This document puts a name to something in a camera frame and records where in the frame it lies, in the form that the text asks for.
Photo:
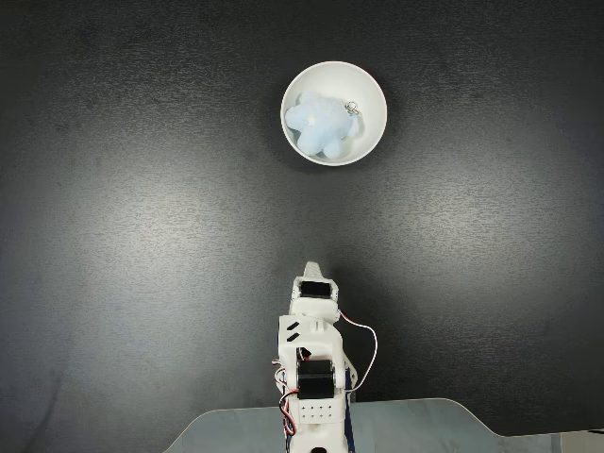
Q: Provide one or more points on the blue clamp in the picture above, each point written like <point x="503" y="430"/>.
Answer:
<point x="350" y="420"/>

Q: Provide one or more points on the grey cloth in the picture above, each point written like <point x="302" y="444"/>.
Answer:
<point x="424" y="427"/>

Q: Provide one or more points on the white bowl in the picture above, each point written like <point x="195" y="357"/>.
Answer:
<point x="368" y="85"/>

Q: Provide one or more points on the skyblue plush doll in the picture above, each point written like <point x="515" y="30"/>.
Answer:
<point x="318" y="125"/>

